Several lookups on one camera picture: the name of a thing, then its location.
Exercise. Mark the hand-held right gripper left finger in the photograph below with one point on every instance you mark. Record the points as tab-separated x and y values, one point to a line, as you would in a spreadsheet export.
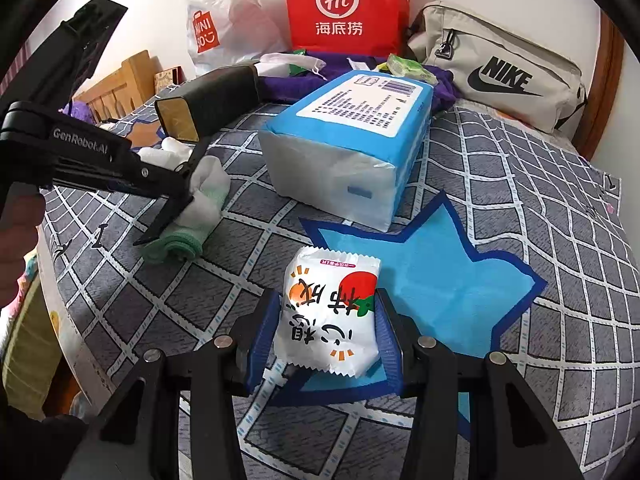
260	345

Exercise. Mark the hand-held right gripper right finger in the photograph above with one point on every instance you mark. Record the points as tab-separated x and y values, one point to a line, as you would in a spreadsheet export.
387	340

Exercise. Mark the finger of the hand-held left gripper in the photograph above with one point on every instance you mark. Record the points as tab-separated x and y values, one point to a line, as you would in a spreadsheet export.
85	45
160	177

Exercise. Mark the green and white towel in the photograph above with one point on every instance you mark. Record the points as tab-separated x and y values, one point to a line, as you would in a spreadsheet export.
200	210

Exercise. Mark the white fruit print snack packet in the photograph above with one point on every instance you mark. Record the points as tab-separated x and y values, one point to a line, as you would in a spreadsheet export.
325	320

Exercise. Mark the person's left forearm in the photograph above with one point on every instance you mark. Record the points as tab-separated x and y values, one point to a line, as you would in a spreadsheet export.
30	445

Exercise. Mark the person's left hand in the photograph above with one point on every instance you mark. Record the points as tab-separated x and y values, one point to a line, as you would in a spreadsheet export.
17	240

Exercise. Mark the purple plush toy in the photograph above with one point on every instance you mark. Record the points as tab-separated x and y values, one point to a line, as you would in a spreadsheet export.
75	111

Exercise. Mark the patterned brown box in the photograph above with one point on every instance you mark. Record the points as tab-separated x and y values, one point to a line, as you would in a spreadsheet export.
167	81

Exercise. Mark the black box with gold edge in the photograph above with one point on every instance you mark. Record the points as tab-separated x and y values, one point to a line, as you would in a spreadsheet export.
220	95

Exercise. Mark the white plastic shopping bag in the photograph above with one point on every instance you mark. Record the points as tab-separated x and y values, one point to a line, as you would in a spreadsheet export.
225	0

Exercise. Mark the purple cloth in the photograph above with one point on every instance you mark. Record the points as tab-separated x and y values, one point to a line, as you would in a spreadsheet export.
280	86

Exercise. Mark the white pouch with green label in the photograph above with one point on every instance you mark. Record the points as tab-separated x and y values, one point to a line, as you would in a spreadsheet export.
285	62

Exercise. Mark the grey checked star blanket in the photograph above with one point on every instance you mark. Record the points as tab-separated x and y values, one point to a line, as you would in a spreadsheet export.
525	220

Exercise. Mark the blue tissue pack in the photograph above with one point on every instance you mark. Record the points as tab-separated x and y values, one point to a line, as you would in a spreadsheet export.
350	150

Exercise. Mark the small white paper slip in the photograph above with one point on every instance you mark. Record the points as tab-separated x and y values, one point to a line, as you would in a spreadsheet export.
358	64

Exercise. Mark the small green packet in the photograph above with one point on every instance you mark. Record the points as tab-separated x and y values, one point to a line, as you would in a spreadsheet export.
410	66

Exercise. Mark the grey waist bag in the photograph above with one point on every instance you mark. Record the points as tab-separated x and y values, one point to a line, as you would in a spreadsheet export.
480	40

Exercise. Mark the dark brown wooden headboard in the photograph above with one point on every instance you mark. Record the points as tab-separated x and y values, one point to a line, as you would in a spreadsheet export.
602	85

